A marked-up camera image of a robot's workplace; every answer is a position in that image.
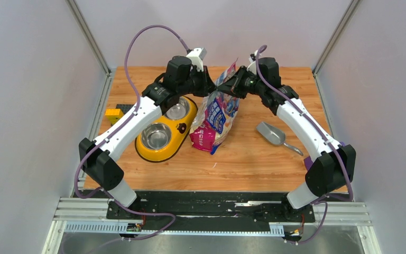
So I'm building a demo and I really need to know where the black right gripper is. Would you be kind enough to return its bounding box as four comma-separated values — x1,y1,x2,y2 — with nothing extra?
217,66,264,100

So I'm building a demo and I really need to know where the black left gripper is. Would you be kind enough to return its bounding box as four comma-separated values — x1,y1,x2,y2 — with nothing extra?
177,65,217,97

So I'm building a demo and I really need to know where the colourful pet food bag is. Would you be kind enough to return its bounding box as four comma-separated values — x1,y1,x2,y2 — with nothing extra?
189,60,242,156

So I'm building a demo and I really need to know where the silver metal scoop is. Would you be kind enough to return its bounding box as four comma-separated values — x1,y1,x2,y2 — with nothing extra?
256,122,304,156

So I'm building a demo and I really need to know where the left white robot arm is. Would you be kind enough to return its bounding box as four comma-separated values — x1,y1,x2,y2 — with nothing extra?
78,55,215,219

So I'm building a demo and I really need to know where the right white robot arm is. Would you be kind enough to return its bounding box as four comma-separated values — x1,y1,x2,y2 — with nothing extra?
217,57,356,221

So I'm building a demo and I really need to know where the yellow double pet bowl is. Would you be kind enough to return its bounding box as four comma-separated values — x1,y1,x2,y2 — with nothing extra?
135,96,198,163

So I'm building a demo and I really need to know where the dark grey toy baseplate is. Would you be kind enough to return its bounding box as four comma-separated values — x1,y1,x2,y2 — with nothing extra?
116,104,134,114

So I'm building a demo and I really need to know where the yellow toy brick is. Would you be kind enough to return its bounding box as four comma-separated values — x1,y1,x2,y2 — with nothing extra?
105,108,124,125

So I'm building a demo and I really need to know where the purple object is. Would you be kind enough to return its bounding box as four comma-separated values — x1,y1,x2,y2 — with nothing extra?
303,142,345,171

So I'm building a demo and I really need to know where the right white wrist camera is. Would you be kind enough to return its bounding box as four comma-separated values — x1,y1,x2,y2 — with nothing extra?
247,50,258,75

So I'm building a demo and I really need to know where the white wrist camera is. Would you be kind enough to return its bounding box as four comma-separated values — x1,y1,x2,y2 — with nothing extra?
247,50,258,75
186,48,207,72

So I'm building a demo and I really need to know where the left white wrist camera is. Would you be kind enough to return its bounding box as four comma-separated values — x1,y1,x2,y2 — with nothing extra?
186,48,207,72

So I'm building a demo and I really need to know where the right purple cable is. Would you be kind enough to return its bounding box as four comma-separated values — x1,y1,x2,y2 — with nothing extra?
254,44,354,246

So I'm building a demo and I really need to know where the purple cable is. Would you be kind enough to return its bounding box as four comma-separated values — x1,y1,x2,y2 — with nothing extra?
254,44,354,246
73,24,191,242

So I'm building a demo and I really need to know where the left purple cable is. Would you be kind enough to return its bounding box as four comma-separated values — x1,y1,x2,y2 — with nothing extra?
73,24,191,242

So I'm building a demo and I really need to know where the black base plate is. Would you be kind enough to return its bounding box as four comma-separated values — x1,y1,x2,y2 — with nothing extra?
72,189,317,233

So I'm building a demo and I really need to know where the white slotted cable duct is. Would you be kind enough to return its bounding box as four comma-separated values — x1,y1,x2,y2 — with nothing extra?
63,221,285,237

